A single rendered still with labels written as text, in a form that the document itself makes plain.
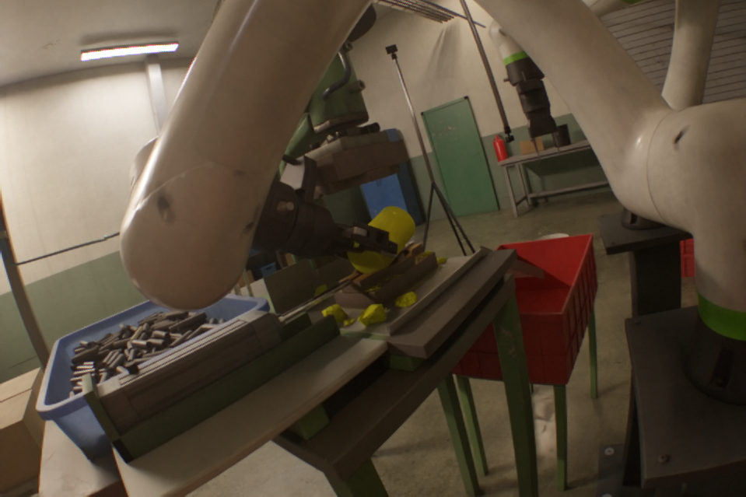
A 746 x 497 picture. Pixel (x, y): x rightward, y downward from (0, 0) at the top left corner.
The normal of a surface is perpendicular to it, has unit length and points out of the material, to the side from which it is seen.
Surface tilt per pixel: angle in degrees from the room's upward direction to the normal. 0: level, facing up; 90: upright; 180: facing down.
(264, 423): 0
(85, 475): 0
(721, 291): 90
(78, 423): 100
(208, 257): 118
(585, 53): 96
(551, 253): 90
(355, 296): 90
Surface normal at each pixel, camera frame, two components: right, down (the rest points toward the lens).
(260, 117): 0.53, 0.45
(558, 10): -0.27, 0.27
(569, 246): -0.63, 0.28
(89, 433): 0.76, 0.03
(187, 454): -0.29, -0.95
